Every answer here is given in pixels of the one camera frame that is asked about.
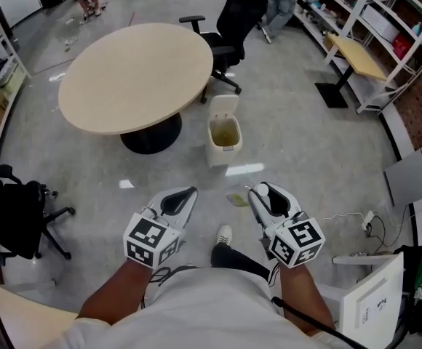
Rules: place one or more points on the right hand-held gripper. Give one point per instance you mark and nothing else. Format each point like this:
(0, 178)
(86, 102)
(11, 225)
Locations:
(298, 240)

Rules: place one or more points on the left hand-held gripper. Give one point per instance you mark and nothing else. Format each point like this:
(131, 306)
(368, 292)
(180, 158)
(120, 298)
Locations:
(149, 236)

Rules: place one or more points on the beige plastic trash bin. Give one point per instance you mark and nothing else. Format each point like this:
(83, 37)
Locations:
(225, 136)

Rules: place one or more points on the person's left forearm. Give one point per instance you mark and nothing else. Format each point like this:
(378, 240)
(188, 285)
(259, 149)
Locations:
(118, 291)

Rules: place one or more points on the person's right forearm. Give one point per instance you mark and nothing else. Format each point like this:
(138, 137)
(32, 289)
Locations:
(302, 296)

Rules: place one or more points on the person's white shoe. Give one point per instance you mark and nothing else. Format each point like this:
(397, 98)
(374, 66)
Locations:
(224, 235)

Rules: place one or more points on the person's black trouser leg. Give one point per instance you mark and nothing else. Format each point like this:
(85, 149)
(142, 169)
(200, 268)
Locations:
(236, 258)

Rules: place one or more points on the white power strip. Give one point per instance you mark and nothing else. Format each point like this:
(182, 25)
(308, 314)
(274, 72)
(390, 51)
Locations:
(368, 220)

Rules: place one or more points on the person's white shirt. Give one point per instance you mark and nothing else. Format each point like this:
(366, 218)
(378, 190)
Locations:
(211, 311)

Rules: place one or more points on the round wooden table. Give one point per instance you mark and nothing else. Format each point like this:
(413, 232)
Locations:
(134, 78)

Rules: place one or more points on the white flat board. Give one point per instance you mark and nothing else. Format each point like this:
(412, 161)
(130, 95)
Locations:
(373, 296)

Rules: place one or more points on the grey flat panel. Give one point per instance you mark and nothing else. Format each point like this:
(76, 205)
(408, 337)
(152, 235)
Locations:
(413, 175)

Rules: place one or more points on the black low office chair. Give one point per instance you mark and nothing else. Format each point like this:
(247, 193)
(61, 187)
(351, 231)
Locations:
(14, 213)

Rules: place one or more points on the small square yellow-top table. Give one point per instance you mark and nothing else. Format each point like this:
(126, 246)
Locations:
(358, 55)

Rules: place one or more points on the black high-back office chair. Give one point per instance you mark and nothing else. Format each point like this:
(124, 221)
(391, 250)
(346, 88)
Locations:
(233, 24)

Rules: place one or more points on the light wooden desk corner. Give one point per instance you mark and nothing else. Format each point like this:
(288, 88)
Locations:
(25, 316)

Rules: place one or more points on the red package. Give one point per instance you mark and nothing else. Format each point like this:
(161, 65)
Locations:
(402, 46)

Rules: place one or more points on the white metal shelving unit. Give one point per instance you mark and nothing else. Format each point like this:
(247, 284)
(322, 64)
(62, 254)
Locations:
(378, 24)

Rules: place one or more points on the white storage box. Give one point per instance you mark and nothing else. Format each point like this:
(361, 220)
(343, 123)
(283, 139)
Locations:
(380, 22)

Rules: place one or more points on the blue bottle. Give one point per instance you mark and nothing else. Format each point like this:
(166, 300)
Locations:
(417, 29)

